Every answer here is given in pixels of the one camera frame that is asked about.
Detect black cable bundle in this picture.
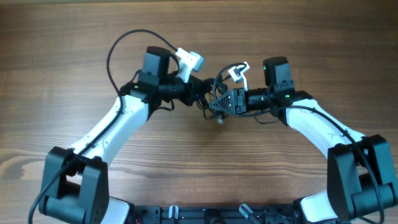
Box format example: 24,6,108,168
196,77,237,125

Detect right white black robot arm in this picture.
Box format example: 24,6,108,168
211,57,397,223

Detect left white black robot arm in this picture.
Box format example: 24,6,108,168
31,46,209,223

